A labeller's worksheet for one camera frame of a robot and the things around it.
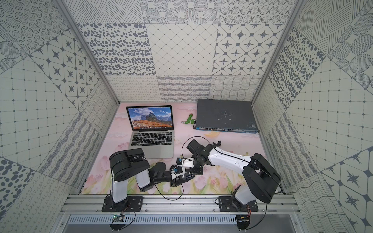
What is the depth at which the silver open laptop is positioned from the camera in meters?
0.95

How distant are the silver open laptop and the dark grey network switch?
0.71 ft

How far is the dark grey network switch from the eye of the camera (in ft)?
3.38
